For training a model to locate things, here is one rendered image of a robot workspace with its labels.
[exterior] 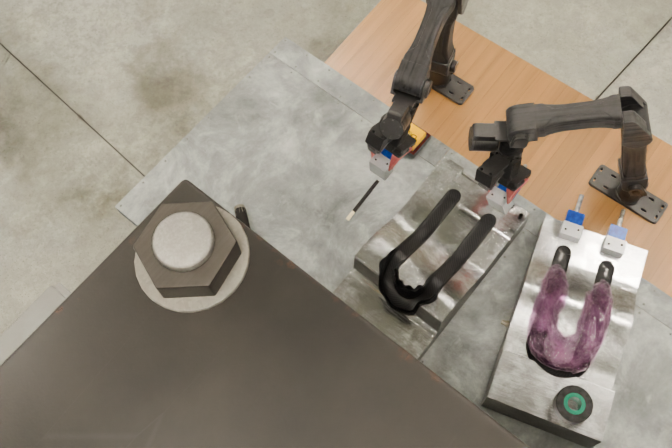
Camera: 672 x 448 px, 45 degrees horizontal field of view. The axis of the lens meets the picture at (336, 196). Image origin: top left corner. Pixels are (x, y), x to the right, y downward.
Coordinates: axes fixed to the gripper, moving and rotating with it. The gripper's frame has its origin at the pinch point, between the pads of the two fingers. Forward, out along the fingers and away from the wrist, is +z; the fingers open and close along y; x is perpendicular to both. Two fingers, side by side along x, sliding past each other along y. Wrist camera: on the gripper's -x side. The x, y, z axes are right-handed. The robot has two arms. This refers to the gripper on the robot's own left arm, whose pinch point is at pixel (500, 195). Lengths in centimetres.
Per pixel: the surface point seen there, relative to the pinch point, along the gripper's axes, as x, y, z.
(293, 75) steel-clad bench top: -1, -71, -1
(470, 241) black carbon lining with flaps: -9.8, -0.4, 9.4
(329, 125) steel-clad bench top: -5, -53, 5
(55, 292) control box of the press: -101, -26, -29
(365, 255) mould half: -32.4, -15.2, 7.9
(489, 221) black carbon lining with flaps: -3.2, 0.2, 6.7
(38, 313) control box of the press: -105, -26, -28
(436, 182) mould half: -4.5, -15.9, 3.0
